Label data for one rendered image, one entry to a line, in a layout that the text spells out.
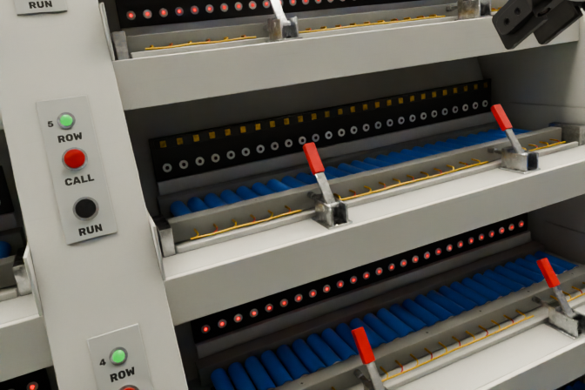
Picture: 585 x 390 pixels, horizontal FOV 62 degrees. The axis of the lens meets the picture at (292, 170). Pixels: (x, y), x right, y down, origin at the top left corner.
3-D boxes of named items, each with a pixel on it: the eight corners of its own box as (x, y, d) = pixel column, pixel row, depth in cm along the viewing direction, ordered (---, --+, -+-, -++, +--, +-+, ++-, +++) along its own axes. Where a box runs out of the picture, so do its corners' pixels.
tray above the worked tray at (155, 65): (579, 40, 67) (581, -69, 63) (122, 110, 44) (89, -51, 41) (471, 47, 85) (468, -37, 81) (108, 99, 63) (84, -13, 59)
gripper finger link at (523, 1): (546, -4, 32) (482, 55, 38) (580, -7, 33) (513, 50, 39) (525, -42, 33) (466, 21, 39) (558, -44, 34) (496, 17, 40)
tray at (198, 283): (624, 181, 65) (628, 110, 62) (172, 327, 43) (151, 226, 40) (504, 157, 83) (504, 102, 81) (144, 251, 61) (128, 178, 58)
